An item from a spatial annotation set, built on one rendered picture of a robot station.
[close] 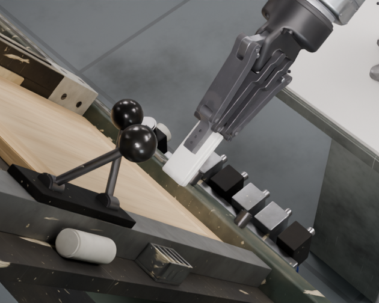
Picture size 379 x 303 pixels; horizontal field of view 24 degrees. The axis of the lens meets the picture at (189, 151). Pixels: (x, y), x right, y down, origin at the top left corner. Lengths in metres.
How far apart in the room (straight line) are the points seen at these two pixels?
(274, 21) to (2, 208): 0.34
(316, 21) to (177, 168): 0.21
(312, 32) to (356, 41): 1.13
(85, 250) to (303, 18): 0.33
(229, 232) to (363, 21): 0.76
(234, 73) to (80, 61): 2.14
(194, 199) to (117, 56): 1.52
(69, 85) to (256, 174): 1.20
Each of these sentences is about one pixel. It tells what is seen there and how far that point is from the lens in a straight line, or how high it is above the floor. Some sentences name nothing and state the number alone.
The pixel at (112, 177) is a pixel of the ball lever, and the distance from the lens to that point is 0.99.
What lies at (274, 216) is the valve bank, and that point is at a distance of 1.73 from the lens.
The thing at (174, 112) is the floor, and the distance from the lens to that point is 2.86.
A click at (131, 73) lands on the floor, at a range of 2.98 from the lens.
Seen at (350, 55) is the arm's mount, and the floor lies 0.76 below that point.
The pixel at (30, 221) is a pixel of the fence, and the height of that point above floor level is 1.49.
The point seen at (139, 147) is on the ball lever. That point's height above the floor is 1.55.
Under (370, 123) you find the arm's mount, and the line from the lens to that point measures 1.90.
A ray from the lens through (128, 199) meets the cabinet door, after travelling 1.30.
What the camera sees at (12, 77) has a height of 1.11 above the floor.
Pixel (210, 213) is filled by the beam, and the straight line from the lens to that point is 1.56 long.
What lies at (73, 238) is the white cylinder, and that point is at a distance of 0.89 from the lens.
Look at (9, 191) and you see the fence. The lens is 0.82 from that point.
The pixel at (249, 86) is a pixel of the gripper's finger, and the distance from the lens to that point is 0.93.
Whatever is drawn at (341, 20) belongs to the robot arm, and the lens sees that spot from 0.94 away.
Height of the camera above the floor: 2.21
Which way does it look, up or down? 53 degrees down
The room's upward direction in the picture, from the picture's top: straight up
